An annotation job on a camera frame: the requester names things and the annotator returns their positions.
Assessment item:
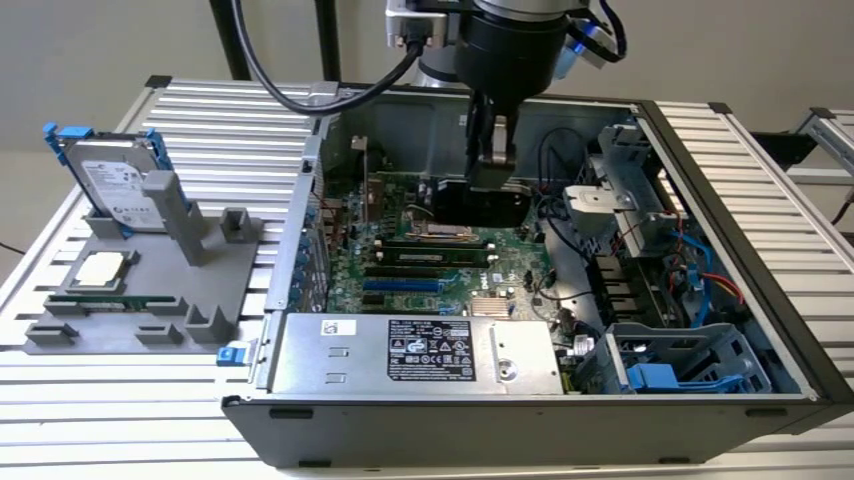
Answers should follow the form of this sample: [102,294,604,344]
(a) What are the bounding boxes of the grey parts rack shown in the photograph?
[24,169,283,357]

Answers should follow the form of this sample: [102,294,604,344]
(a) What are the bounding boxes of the blue expansion slot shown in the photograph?
[363,279,447,297]

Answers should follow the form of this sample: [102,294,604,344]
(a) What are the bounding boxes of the grey plastic disk bay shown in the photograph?
[574,322,780,397]

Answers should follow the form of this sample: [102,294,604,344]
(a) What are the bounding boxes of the silver chipset heat sink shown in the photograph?
[468,297,516,320]

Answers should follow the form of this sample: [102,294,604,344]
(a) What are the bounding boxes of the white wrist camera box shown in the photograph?
[564,17,620,69]

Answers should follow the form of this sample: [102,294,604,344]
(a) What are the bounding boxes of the blue wire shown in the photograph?
[666,227,716,304]

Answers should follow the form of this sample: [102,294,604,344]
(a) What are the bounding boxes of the black stand pole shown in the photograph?
[208,0,255,82]
[312,0,345,84]

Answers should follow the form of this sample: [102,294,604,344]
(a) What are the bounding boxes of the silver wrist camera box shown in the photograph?
[384,0,449,51]

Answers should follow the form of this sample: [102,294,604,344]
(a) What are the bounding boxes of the long black expansion slot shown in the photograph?
[364,264,447,280]

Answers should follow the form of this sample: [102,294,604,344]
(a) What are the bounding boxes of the CPU socket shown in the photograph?
[397,219,479,240]

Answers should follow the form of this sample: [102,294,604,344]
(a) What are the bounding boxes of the green RAM stick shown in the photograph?
[49,295,180,308]

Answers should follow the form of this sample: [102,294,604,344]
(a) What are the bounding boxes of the silver metal drive cage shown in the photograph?
[563,123,692,259]

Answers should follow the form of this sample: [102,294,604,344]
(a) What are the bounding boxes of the dark RAM stick white label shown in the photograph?
[377,248,493,266]

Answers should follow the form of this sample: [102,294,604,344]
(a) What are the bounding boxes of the hard disk in blue carrier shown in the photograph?
[41,122,180,240]

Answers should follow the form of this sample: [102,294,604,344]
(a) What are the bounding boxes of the Nvidia Quadro graphics card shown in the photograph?
[348,133,535,229]

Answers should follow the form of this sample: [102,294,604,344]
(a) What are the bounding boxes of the silver CPU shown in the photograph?
[69,251,129,290]

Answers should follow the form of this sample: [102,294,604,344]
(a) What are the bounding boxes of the red wire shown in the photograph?
[704,272,747,305]

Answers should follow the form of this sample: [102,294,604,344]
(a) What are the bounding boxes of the blue plastic drive carrier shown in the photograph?
[624,362,754,397]

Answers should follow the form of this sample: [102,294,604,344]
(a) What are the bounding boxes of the blue case latch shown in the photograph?
[217,339,259,369]

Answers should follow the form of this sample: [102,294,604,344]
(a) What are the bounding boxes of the grey open PC case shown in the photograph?
[221,82,854,470]

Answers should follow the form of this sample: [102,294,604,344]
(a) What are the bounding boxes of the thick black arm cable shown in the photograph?
[229,0,428,117]

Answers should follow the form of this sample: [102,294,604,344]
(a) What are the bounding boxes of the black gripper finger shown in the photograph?
[476,112,520,195]

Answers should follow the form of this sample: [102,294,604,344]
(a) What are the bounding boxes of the green motherboard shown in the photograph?
[323,177,570,322]

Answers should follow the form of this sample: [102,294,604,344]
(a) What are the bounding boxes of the silver power supply unit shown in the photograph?
[265,312,570,397]

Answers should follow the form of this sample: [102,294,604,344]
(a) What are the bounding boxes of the aluminium frame table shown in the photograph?
[746,106,854,231]

